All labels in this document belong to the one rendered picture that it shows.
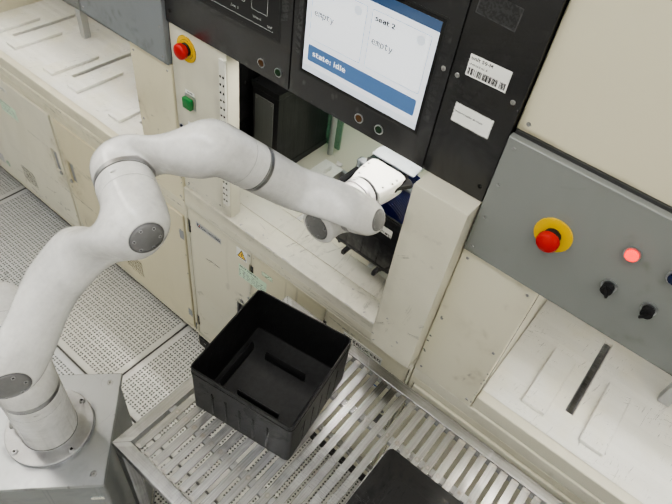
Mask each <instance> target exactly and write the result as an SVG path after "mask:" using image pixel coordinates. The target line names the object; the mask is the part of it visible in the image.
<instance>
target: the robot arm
mask: <svg viewBox="0 0 672 504"><path fill-rule="evenodd" d="M391 166H392V165H390V164H389V163H387V162H385V161H384V160H382V159H380V158H376V159H375V158H372V157H367V161H366V163H365V164H364V165H362V166H361V167H360V168H359V169H358V170H357V171H356V172H355V173H354V175H353V176H352V177H351V178H350V179H349V180H347V181H346V182H342V181H340V180H337V179H335V178H332V177H329V176H326V175H324V174H321V173H318V172H314V171H311V170H309V169H306V168H304V167H302V166H300V165H298V164H297V163H295V162H293V161H292V160H290V159H288V158H287V157H285V156H283V155H282V154H280V153H279V152H277V151H275V150H274V149H272V148H270V147H268V146H267V145H265V144H263V143H262V142H260V141H258V140H257V139H255V138H253V137H251V136H250V135H248V134H246V133H245V132H243V131H241V130H240V129H238V128H236V127H234V126H232V125H231V124H229V123H226V122H224V121H222V120H218V119H201V120H197V121H195V122H192V123H189V124H187V125H185V126H182V127H180V128H178V129H175V130H172V131H169V132H166V133H162V134H155V135H139V134H123V135H118V136H115V137H112V138H110V139H108V140H107V141H105V142H104V143H102V144H101V145H100V146H99V147H98V148H97V149H96V150H95V152H94V153H93V155H92V157H91V160H90V166H89V169H90V175H91V180H92V183H93V186H94V189H95V193H96V196H97V199H98V202H99V205H100V211H99V215H98V218H97V220H96V222H95V223H94V224H93V225H92V226H91V227H85V226H72V227H67V228H65V229H62V230H61V231H59V232H58V233H57V234H55V235H54V236H53V237H52V238H51V239H50V240H49V242H48V243H47V244H46V245H45V246H44V248H43V249H42V250H41V251H40V252H39V254H38V255H37V256H36V257H35V259H34V260H33V261H32V263H31V264H30V266H29V267H28V269H27V270H26V272H25V274H24V276H23V278H22V280H21V282H20V284H19V287H18V286H17V285H14V284H12V283H9V282H1V281H0V407H1V408H2V410H3V412H4V413H5V415H6V416H7V418H8V419H9V420H8V422H7V425H6V427H5V432H4V443H5V447H6V449H7V451H8V453H9V455H10V456H11V457H12V458H13V459H14V460H15V461H16V462H18V463H19V464H21V465H24V466H26V467H31V468H47V467H51V466H55V465H58V464H60V463H63V462H65V461H66V460H68V459H70V458H71V457H73V456H74V455H75V454H76V453H78V452H79V451H80V450H81V449H82V448H83V446H84V445H85V444H86V442H87V441H88V440H89V438H90V435H91V433H92V430H93V427H94V412H93V410H92V407H91V405H90V403H89V402H88V400H87V399H86V398H85V397H84V396H82V395H81V394H79V393H77V392H75V391H72V390H68V389H65V388H64V386H63V383H62V381H61V379H60V377H59V375H58V373H57V370H56V368H55V366H54V364H53V361H52V356H53V354H54V351H55V349H56V347H57V344H58V342H59V339H60V337H61V334H62V331H63V329H64V326H65V324H66V321H67V319H68V317H69V315H70V313H71V311H72V309H73V307H74V305H75V303H76V302H77V300H78V299H79V297H80V296H81V295H82V294H83V293H84V291H85V290H86V289H87V288H88V287H89V286H90V285H91V284H92V282H93V281H94V280H95V279H96V278H97V277H98V276H99V275H100V274H101V273H102V272H103V271H104V270H105V269H107V268H108V267H110V266H111V265H113V264H115V263H118V262H123V261H133V260H141V259H144V258H146V257H148V256H150V255H152V254H153V253H155V252H156V251H157V250H158V249H159V248H160V247H161V245H162V244H163V243H164V241H165V240H166V238H167V236H168V233H169V230H170V224H171V220H170V214H169V211H168V207H167V204H166V201H165V199H164V196H163V194H162V191H161V189H160V187H159V184H158V182H157V180H156V178H155V177H157V176H159V175H163V174H170V175H175V176H181V177H187V178H196V179H206V178H212V177H218V178H221V179H223V180H225V181H227V182H230V183H232V184H234V185H236V186H238V187H240V188H242V189H244V190H246V191H248V192H251V193H253V194H255V195H257V196H259V197H261V198H264V199H266V200H268V201H270V202H272V203H275V204H277V205H279V206H282V207H284V208H287V209H290V210H293V211H296V212H300V213H303V214H304V216H303V220H304V224H305V227H306V229H307V231H308V232H309V233H310V235H311V236H312V237H313V238H315V239H316V240H318V241H320V242H323V243H328V242H330V241H332V240H333V239H334V238H335V237H337V236H338V235H340V234H342V233H346V232H351V233H355V234H359V235H365V236H370V235H374V234H377V233H378V232H380V231H381V229H382V228H383V226H384V224H385V212H384V210H383V208H382V206H381V205H382V204H384V203H386V202H388V201H390V200H391V199H393V198H394V197H396V196H397V195H399V194H400V193H401V192H402V190H405V189H411V188H412V186H413V183H412V181H411V180H410V179H409V176H408V175H407V174H405V173H403V172H402V171H400V170H399V171H396V170H395V169H393V168H392V167H391Z"/></svg>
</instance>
